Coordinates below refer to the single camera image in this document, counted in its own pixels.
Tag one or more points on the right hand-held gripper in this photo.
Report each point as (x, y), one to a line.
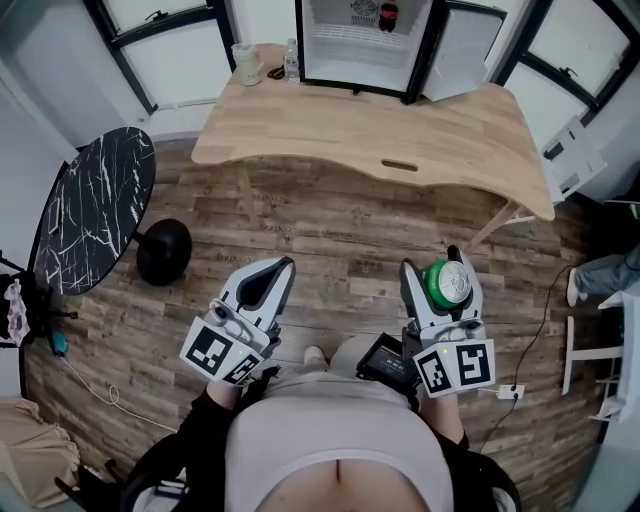
(450, 367)

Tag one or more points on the person's body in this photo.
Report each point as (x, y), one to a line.
(325, 425)

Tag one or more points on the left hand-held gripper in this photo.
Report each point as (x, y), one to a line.
(207, 350)

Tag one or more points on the black marble round table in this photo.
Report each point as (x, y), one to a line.
(90, 210)

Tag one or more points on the green drink can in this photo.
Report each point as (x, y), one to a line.
(447, 285)

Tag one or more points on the dark cola bottle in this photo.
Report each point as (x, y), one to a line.
(389, 17)

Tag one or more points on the black chair base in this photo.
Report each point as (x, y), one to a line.
(90, 487)

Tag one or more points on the white power strip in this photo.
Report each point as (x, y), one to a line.
(511, 391)

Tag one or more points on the black display device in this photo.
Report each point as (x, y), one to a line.
(387, 360)

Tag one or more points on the black metal stand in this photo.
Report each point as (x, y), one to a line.
(40, 310)

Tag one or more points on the white plastic rack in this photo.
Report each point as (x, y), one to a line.
(575, 160)

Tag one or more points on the black mini fridge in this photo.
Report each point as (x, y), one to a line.
(360, 60)

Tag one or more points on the teal small object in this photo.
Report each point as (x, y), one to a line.
(60, 344)

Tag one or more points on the pink patterned cloth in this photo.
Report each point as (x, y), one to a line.
(16, 315)

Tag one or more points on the clear water bottle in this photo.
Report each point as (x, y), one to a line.
(291, 62)

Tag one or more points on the white side table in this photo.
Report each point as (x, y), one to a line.
(595, 354)

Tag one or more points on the person's left forearm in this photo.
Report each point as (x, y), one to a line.
(225, 397)

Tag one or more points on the flat rectangular device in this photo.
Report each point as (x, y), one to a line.
(53, 216)

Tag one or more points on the person's right forearm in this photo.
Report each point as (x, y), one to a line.
(440, 415)

